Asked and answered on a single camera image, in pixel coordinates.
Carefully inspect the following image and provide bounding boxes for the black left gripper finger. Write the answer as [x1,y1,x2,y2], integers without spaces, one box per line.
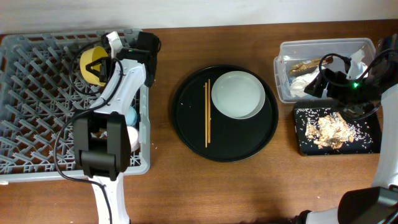
[85,67,100,81]
[86,57,108,69]

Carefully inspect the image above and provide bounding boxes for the yellow bowl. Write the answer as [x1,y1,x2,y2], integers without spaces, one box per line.
[80,46,108,86]

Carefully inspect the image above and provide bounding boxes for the white napkin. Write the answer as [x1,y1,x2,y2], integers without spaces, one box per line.
[290,68,320,98]

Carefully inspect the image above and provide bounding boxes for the gold snack wrapper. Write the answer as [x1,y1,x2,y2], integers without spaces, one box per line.
[289,58,321,76]

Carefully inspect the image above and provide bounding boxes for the food scraps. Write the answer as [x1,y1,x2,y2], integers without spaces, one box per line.
[305,112,356,150]

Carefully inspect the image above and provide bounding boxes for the blue plastic cup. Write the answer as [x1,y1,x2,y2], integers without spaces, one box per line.
[125,106,138,126]

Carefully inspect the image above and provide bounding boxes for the pink plastic cup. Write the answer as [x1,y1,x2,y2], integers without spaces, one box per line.
[127,126,140,152]

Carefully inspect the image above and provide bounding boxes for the grey round plate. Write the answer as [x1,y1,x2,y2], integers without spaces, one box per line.
[211,71,266,119]

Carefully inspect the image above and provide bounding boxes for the wooden chopstick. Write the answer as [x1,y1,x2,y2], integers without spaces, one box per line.
[205,82,208,148]
[207,79,211,144]

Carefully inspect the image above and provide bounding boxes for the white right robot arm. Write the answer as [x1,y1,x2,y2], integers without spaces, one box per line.
[291,34,397,223]

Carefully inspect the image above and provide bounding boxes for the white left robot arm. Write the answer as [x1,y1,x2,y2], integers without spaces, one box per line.
[73,32,161,223]

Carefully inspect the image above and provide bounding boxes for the grey dishwasher rack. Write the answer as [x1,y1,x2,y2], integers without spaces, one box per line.
[0,28,152,184]

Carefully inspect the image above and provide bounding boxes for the clear plastic bin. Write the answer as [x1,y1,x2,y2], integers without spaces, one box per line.
[274,38,376,104]

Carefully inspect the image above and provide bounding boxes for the black rectangular tray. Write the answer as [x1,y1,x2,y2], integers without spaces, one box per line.
[293,101,381,156]

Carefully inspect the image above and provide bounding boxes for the round black tray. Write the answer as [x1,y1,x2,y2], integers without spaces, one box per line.
[170,65,279,162]

